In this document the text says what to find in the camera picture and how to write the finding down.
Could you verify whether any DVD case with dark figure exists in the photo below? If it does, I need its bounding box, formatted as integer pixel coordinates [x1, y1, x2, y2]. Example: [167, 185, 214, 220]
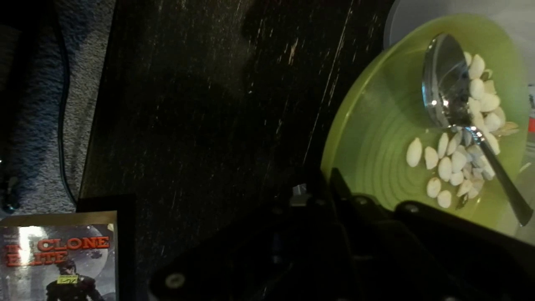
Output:
[0, 209, 120, 301]

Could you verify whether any silver metal spoon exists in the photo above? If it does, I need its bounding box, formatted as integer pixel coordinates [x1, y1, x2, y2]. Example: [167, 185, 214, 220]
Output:
[420, 31, 535, 227]

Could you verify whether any pile of white seeds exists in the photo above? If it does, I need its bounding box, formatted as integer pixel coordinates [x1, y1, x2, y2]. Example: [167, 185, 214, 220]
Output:
[405, 50, 523, 210]

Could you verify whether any translucent white plastic jug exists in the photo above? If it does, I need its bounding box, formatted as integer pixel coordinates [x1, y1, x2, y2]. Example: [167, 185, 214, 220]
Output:
[383, 0, 535, 135]

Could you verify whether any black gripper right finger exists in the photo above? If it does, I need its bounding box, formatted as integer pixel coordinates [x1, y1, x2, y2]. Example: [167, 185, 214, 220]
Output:
[329, 165, 535, 301]

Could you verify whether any yellow green round plate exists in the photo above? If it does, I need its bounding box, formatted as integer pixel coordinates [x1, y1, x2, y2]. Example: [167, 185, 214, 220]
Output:
[319, 13, 535, 239]

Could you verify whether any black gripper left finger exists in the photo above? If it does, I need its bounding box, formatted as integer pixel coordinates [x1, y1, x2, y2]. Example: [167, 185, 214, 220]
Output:
[149, 180, 350, 301]

